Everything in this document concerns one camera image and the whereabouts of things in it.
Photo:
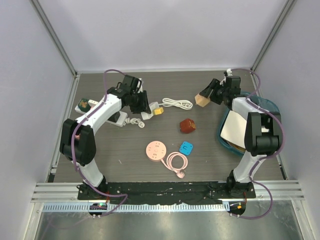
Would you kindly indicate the blue plug adapter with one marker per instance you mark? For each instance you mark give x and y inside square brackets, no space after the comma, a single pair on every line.
[186,148]

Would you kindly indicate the red cube plug adapter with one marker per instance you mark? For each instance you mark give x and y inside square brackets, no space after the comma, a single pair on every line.
[187,126]

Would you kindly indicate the white plug adapter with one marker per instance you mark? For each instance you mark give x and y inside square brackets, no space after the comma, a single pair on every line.
[92,103]

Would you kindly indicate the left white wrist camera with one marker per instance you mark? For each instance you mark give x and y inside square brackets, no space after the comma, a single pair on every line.
[139,88]

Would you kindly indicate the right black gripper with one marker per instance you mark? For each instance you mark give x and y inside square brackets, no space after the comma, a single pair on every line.
[212,85]

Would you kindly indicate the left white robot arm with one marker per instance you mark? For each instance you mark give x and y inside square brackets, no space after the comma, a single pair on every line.
[78,143]

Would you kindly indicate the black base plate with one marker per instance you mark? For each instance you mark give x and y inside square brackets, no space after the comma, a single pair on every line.
[169,193]

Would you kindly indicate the yellow plug adapter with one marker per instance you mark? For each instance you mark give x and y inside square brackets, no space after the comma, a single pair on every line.
[158,111]

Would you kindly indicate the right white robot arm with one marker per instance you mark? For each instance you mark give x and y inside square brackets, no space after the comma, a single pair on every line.
[264,135]

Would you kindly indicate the teal plastic bin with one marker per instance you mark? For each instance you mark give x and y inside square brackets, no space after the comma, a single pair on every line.
[262,102]

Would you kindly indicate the round pink power socket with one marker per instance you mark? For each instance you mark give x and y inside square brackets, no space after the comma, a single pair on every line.
[156,151]

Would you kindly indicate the white paper sheet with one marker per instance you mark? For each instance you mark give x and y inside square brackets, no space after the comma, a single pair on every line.
[233,129]

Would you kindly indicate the orange cube plug adapter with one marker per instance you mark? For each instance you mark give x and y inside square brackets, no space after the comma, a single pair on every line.
[201,100]

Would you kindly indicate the short white power strip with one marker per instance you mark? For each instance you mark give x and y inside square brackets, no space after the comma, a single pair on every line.
[146,116]

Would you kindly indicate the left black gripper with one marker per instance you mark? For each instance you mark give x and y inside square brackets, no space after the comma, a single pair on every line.
[143,106]

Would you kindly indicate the slotted cable duct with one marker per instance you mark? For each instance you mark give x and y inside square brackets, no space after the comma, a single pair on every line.
[127,208]

